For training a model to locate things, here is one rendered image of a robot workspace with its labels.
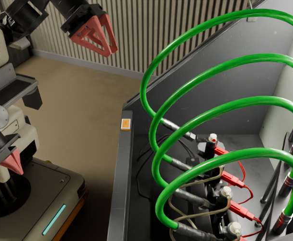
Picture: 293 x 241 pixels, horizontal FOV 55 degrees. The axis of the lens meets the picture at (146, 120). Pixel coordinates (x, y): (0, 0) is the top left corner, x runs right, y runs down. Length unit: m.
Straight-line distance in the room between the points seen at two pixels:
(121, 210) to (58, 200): 0.92
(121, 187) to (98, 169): 1.30
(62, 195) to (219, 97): 1.03
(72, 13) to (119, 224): 0.50
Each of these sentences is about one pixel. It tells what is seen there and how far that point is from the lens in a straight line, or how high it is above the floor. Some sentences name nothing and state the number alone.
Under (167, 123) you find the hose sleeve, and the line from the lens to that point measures 0.66.
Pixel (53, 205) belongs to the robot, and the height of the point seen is 0.28.
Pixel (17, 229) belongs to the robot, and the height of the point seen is 0.28.
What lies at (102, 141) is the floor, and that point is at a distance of 2.29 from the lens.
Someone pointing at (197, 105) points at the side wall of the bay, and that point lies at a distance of 1.04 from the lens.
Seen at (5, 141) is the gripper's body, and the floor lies 1.09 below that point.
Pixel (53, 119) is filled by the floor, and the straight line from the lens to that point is 2.60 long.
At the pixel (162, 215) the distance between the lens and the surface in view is 0.51.
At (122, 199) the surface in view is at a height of 0.95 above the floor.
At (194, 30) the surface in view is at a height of 1.39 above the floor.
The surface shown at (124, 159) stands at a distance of 0.86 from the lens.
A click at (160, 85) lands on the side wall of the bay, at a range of 0.98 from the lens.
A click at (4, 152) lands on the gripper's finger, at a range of 0.78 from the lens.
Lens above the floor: 1.59
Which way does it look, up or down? 40 degrees down
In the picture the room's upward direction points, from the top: straight up
